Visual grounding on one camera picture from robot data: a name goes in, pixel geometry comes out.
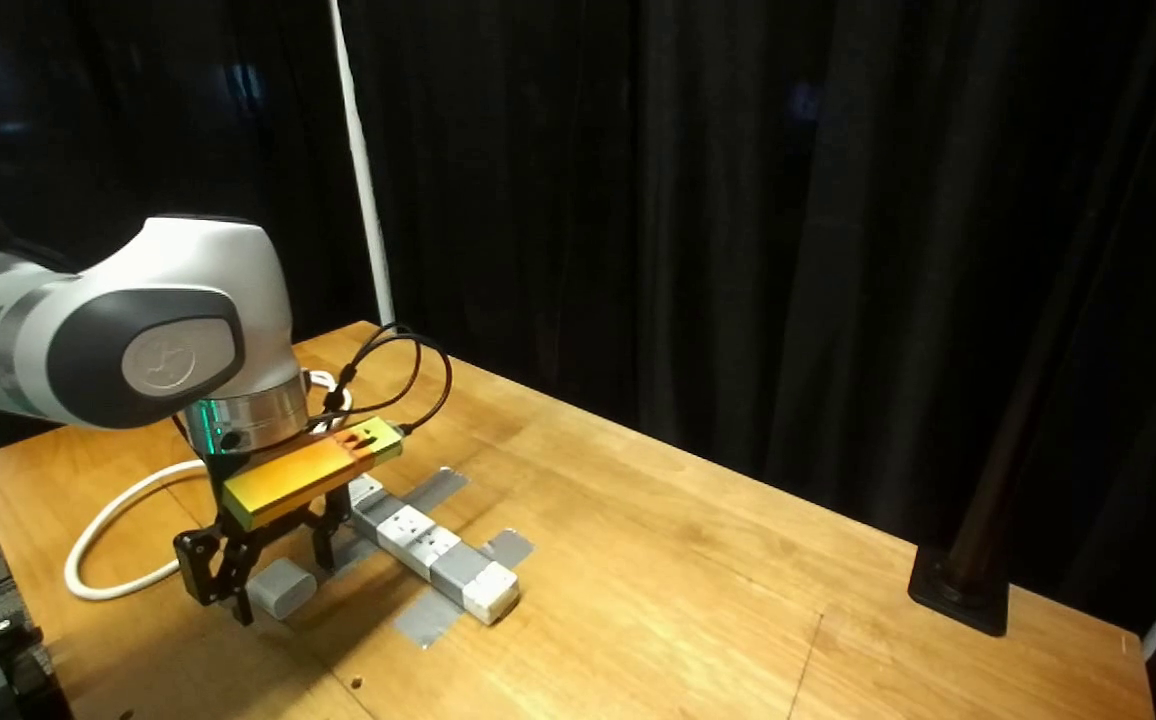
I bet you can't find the white charger head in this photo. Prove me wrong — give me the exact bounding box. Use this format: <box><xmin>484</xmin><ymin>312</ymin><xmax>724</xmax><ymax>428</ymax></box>
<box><xmin>246</xmin><ymin>560</ymin><xmax>314</xmax><ymax>621</ymax></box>

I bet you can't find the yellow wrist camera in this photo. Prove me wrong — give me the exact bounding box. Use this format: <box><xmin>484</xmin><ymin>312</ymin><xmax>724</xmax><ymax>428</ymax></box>
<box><xmin>218</xmin><ymin>416</ymin><xmax>404</xmax><ymax>533</ymax></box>

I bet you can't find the white pole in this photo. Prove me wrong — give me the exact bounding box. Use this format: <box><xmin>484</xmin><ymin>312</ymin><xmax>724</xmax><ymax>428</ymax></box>
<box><xmin>324</xmin><ymin>0</ymin><xmax>395</xmax><ymax>324</ymax></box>

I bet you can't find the black curtain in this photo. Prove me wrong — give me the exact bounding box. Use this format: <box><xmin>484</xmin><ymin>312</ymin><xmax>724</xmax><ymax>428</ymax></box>
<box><xmin>0</xmin><ymin>0</ymin><xmax>1156</xmax><ymax>626</ymax></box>

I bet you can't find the white power cable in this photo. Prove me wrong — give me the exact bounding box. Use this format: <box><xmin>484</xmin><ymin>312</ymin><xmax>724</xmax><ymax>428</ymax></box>
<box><xmin>59</xmin><ymin>368</ymin><xmax>355</xmax><ymax>609</ymax></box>

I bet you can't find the black camera cable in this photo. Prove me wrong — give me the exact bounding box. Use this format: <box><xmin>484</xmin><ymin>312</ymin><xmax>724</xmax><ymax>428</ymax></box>
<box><xmin>319</xmin><ymin>319</ymin><xmax>455</xmax><ymax>438</ymax></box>

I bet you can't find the white extension cord strip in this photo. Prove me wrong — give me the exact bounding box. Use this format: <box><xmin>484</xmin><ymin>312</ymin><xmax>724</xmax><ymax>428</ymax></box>
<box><xmin>346</xmin><ymin>476</ymin><xmax>520</xmax><ymax>625</ymax></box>

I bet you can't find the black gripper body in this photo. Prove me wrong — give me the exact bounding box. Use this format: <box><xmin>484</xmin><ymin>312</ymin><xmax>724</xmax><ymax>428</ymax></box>
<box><xmin>172</xmin><ymin>454</ymin><xmax>342</xmax><ymax>605</ymax></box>

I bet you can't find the grey duct tape strip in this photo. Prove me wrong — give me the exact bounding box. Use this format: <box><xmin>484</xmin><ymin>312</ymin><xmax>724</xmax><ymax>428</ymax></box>
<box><xmin>333</xmin><ymin>462</ymin><xmax>470</xmax><ymax>565</ymax></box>
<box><xmin>395</xmin><ymin>533</ymin><xmax>530</xmax><ymax>647</ymax></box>

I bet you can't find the black stand post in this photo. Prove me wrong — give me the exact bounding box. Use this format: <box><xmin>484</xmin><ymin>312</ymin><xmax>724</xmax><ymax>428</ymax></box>
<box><xmin>906</xmin><ymin>335</ymin><xmax>1064</xmax><ymax>637</ymax></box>

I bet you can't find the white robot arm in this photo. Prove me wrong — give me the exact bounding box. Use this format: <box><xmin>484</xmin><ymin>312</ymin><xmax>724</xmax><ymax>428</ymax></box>
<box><xmin>0</xmin><ymin>214</ymin><xmax>310</xmax><ymax>480</ymax></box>

